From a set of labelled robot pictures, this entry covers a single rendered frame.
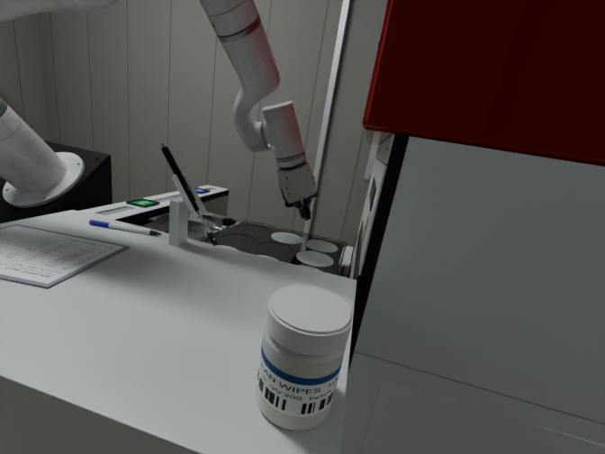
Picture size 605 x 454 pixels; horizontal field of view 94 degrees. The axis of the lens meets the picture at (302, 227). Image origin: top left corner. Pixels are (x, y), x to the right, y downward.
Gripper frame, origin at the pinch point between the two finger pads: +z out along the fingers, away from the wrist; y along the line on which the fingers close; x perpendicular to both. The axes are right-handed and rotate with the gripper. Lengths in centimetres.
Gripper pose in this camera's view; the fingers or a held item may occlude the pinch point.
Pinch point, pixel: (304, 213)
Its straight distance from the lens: 87.0
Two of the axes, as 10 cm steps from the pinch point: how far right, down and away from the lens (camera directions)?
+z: 2.3, 8.6, 4.5
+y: -8.8, 3.8, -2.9
